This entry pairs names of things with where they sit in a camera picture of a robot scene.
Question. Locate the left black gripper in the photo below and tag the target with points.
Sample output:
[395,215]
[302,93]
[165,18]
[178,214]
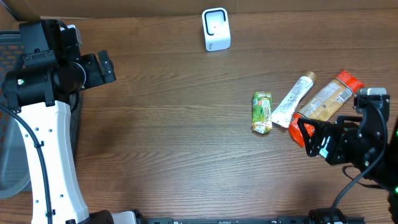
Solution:
[98,78]

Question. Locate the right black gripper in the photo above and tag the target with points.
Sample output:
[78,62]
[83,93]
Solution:
[341,123]

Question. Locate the white cream tube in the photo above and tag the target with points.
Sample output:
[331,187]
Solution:
[283,114]

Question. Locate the orange spaghetti packet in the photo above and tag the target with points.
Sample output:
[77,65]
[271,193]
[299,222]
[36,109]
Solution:
[326,102]

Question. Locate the green yellow snack packet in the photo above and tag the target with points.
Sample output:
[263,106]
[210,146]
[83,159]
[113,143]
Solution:
[261,112]

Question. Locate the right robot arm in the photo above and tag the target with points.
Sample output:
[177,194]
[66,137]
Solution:
[383,171]

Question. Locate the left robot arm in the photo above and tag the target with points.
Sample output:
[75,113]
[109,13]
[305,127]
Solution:
[38,98]

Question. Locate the white barcode scanner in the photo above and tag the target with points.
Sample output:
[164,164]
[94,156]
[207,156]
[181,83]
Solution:
[216,29]

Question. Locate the grey plastic mesh basket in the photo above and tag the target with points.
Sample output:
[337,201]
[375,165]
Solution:
[14,166]

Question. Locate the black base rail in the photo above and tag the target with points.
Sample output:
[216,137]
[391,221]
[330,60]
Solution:
[135,216]

